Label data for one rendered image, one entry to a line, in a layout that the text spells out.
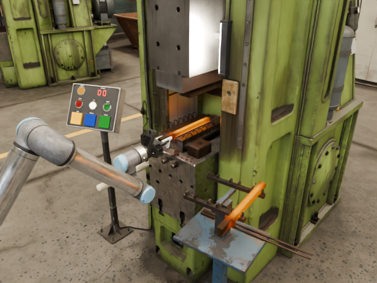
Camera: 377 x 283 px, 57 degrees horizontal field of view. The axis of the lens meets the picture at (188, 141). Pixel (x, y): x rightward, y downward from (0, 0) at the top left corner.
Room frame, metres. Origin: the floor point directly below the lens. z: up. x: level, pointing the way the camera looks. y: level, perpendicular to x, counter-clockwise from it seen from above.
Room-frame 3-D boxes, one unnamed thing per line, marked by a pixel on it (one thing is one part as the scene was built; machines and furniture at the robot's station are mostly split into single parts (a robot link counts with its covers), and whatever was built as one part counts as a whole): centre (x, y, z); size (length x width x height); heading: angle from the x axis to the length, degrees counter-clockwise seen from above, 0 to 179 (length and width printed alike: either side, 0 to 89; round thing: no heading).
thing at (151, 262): (1.78, 0.14, 0.01); 0.58 x 0.39 x 0.01; 48
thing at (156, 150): (1.67, 0.20, 0.97); 0.12 x 0.08 x 0.09; 138
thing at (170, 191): (1.94, -0.08, 0.69); 0.56 x 0.38 x 0.45; 138
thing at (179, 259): (1.94, -0.08, 0.23); 0.55 x 0.37 x 0.47; 138
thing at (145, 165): (1.98, 0.42, 0.62); 0.44 x 0.05 x 0.05; 138
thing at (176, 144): (1.97, -0.03, 0.96); 0.42 x 0.20 x 0.09; 138
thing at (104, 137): (2.12, 0.57, 0.54); 0.04 x 0.04 x 1.08; 48
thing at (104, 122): (1.98, 0.52, 1.01); 0.07 x 0.05 x 0.07; 73
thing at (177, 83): (1.97, -0.03, 1.32); 0.42 x 0.20 x 0.10; 138
